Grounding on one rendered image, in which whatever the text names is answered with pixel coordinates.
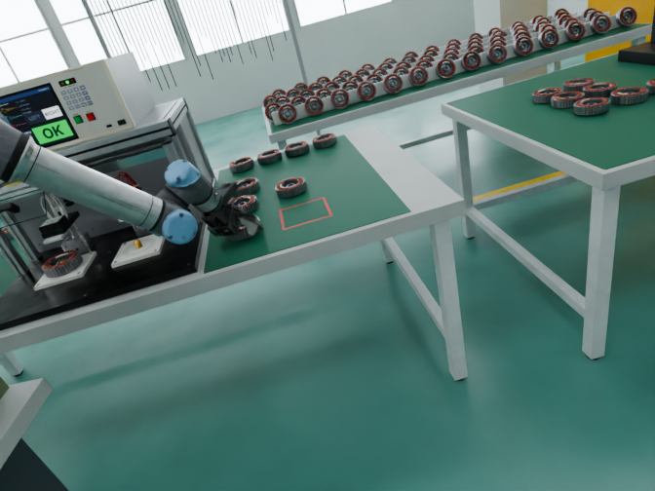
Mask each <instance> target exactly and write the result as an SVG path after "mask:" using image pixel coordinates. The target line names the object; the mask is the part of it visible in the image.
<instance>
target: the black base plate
mask: <svg viewBox="0 0 655 491"><path fill-rule="evenodd" d="M197 224H198V230H197V234H196V236H195V237H194V238H193V239H192V240H191V241H190V242H188V243H186V244H182V245H178V244H174V243H172V242H170V241H168V240H167V239H165V241H164V244H163V247H162V250H161V252H160V254H158V255H154V256H151V257H148V258H144V259H141V260H137V261H135V262H132V263H128V264H125V265H122V266H118V267H115V268H112V266H111V264H112V262H113V260H114V258H115V256H116V254H117V252H118V251H119V249H120V247H121V245H122V243H125V242H129V241H132V240H136V239H139V238H142V237H146V236H149V235H153V234H152V233H150V234H146V235H143V236H140V237H138V236H137V234H136V233H135V230H134V228H133V226H130V227H126V228H123V229H120V230H116V231H113V232H109V233H106V234H102V235H99V236H96V237H92V238H91V239H92V240H93V242H94V244H95V245H94V246H93V248H92V251H96V253H97V255H96V257H95V259H94V261H93V262H92V264H91V265H90V267H89V269H88V270H87V272H86V274H85V275H84V277H82V278H79V279H75V280H72V281H68V282H65V283H59V284H56V285H53V286H49V287H46V288H42V289H39V290H36V291H35V290H34V288H33V287H34V286H35V285H36V284H37V283H38V282H39V280H40V279H41V278H42V276H43V275H44V274H45V273H44V271H43V270H42V266H43V265H44V263H46V261H48V260H49V259H50V258H52V257H54V256H56V255H58V254H60V253H63V252H64V250H63V249H62V247H61V246H60V247H57V248H53V249H50V250H46V251H43V252H40V254H41V256H40V257H39V259H37V260H33V261H31V262H30V263H29V264H28V266H27V267H28V269H29V271H27V273H26V274H24V275H23V274H21V275H20V276H18V277H17V278H16V280H15V281H14V282H13V283H12V284H11V285H10V287H9V288H8V289H7V290H6V291H5V292H4V293H3V295H2V296H1V297H0V330H4V329H7V328H10V327H14V326H17V325H21V324H24V323H27V322H31V321H36V320H40V319H43V318H45V317H49V316H52V315H55V314H59V313H62V312H65V311H69V310H72V309H76V308H79V307H82V306H86V305H89V304H92V303H96V302H98V301H101V300H105V299H108V298H111V297H115V296H118V295H121V294H125V293H128V292H131V291H135V290H138V289H142V288H145V287H148V286H151V285H154V284H157V283H163V282H166V281H170V280H173V279H176V278H180V277H183V276H186V275H190V274H193V273H197V272H198V266H199V260H200V255H201V249H202V243H203V238H204V233H205V227H206V223H205V222H199V223H197Z"/></svg>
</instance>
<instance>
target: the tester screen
mask: <svg viewBox="0 0 655 491"><path fill-rule="evenodd" d="M53 106H58V107H59V105H58V102H57V101H56V99H55V97H54V95H53V93H52V91H51V89H50V87H49V86H48V87H45V88H41V89H37V90H34V91H30V92H27V93H23V94H17V95H13V96H10V97H6V98H2V99H0V113H1V114H3V115H4V116H5V118H6V119H7V120H8V121H9V123H10V125H11V127H13V128H15V129H16V130H18V131H20V132H23V133H26V134H28V135H30V136H32V138H33V139H34V141H35V143H36V144H37V145H39V146H44V145H48V144H51V143H55V142H58V141H62V140H65V139H68V138H71V137H75V134H74V132H73V134H74V135H72V136H69V137H65V138H62V139H58V140H55V141H51V142H48V143H44V144H41V145H40V143H39V141H38V139H37V138H36V136H35V134H34V132H33V131H32V129H34V128H37V127H41V126H44V125H48V124H50V123H54V122H57V121H61V120H66V118H65V117H64V115H63V113H62V111H61V109H60V107H59V109H60V111H61V113H62V116H59V117H55V118H53V119H49V120H46V121H42V122H38V123H35V124H31V125H29V124H28V122H27V121H26V119H25V117H24V115H25V114H28V113H32V112H36V111H39V110H43V109H46V108H50V107H53ZM66 122H67V120H66ZM67 124H68V122H67ZM68 126H69V124H68ZM69 127H70V126H69Z"/></svg>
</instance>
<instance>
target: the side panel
mask: <svg viewBox="0 0 655 491"><path fill-rule="evenodd" d="M178 127H179V130H180V132H181V135H182V137H183V139H184V142H185V144H186V147H187V149H188V152H189V154H190V157H191V159H192V161H193V164H194V166H195V168H197V169H198V170H199V171H200V173H201V174H202V175H203V176H204V177H205V178H206V179H207V180H208V181H209V182H210V183H211V184H212V186H213V187H214V188H215V189H216V186H217V181H216V178H215V175H214V173H213V170H212V166H211V164H210V161H209V158H208V156H207V153H206V151H205V148H204V146H203V143H202V140H201V138H200V136H199V134H198V131H197V129H196V126H195V123H194V121H193V118H192V116H191V113H190V110H189V109H188V111H187V112H186V114H185V115H184V117H183V119H182V120H181V122H180V124H179V125H178Z"/></svg>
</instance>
